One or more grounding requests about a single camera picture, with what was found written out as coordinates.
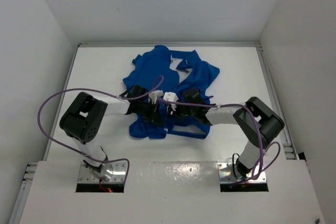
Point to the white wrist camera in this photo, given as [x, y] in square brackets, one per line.
[170, 99]
[154, 95]

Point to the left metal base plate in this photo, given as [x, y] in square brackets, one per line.
[112, 173]

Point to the metal base plate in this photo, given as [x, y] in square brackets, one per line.
[228, 175]
[112, 173]

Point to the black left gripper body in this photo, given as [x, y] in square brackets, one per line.
[143, 109]

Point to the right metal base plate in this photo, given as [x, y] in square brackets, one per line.
[228, 175]

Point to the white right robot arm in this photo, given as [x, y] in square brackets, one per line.
[259, 123]

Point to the blue zip-up vest jacket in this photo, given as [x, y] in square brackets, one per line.
[182, 71]

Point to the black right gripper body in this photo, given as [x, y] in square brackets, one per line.
[193, 111]

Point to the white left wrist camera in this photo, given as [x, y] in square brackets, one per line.
[154, 95]

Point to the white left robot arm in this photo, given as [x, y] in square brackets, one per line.
[83, 118]

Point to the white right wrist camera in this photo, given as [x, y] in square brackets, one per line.
[170, 99]

